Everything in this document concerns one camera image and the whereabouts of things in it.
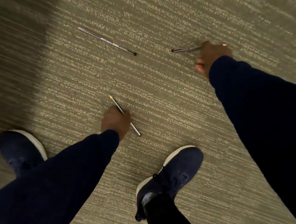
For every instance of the person's right thumb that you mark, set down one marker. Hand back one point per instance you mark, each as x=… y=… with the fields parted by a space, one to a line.
x=199 y=65

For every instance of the grey pencil with black end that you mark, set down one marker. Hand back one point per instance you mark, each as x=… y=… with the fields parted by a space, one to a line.
x=107 y=41

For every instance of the person's left forearm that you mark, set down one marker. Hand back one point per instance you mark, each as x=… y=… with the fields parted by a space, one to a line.
x=51 y=184

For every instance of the person's right hand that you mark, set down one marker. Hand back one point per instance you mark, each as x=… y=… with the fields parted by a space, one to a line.
x=213 y=54

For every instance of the person's left hand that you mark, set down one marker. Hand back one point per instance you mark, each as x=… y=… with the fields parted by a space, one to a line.
x=114 y=123

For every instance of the dark pencil with pink eraser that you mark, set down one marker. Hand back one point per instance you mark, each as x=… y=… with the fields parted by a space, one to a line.
x=186 y=49

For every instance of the striped pencil with light tip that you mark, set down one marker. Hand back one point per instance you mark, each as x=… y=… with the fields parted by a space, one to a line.
x=116 y=103

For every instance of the navy blue sneaker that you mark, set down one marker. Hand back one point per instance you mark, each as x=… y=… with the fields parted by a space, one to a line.
x=171 y=175
x=18 y=150

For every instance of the person's right forearm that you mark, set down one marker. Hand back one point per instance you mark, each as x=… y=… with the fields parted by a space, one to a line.
x=268 y=120

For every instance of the person's left fingers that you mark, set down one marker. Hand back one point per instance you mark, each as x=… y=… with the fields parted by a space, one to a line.
x=130 y=112

